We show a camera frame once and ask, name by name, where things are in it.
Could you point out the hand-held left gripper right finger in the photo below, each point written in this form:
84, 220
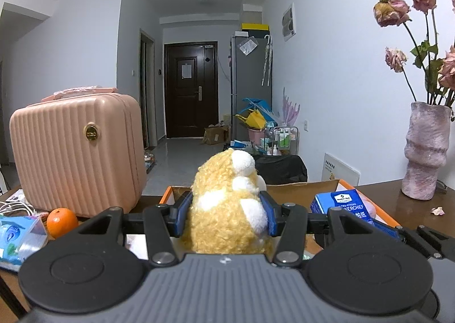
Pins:
272, 214

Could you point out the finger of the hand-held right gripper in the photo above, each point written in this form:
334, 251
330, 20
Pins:
387, 229

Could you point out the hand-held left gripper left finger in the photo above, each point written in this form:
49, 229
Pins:
183, 212

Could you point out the orange-edged cardboard box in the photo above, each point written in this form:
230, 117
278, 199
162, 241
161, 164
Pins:
295, 191

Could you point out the yellow and white plush toy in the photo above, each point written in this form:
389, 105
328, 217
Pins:
220, 212

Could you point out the blue tissue box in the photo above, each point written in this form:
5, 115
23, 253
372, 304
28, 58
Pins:
341, 202

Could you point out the black cloth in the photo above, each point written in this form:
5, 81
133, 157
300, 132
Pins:
284, 168

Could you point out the pink fallen petal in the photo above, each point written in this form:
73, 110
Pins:
437, 211

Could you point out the blue pet feeder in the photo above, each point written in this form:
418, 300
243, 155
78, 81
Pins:
149, 161

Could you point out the dark flat object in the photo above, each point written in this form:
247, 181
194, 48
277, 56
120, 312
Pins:
442, 186

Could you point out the white flat board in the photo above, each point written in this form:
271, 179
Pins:
341, 170

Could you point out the metal trolley cart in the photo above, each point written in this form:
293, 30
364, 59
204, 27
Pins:
297, 141

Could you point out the colourful packets pile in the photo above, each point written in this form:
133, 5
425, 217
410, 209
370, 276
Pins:
238, 145

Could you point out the group of toiletry bottles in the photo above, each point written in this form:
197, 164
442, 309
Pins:
284, 138

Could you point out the pink bucket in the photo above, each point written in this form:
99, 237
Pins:
256, 135

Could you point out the pink textured vase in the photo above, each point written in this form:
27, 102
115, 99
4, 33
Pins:
424, 156

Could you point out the brown cardboard carton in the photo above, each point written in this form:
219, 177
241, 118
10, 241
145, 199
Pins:
215, 135

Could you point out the yellow bag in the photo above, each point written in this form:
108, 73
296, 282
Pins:
254, 118

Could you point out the dark brown entrance door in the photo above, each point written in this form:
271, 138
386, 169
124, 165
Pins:
181, 109

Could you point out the pink feather wings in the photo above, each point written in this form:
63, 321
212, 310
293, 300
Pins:
289, 109

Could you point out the blue folded carton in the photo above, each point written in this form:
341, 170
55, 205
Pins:
256, 102

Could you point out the pink ribbed suitcase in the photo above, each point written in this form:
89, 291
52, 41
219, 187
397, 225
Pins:
71, 166

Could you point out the orange fruit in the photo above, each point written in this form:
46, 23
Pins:
62, 223

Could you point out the grey refrigerator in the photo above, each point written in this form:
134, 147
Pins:
245, 95

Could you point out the white paper notice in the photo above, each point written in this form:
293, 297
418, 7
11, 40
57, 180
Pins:
186, 71

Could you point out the folded pale umbrella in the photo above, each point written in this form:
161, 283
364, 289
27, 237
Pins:
265, 63
271, 63

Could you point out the pink folded cloth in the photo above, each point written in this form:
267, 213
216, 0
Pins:
81, 92

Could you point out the blue white tissue pack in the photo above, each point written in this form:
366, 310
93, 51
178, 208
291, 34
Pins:
17, 237

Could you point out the clear plastic pouch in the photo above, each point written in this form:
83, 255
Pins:
248, 46

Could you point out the yellow and black box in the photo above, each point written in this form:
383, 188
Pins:
255, 27

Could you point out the dried pink rose bouquet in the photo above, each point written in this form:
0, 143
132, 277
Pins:
391, 10

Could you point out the dark interior door frame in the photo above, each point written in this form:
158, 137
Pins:
153, 95

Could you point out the white wall panel box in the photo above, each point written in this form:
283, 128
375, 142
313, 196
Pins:
288, 22

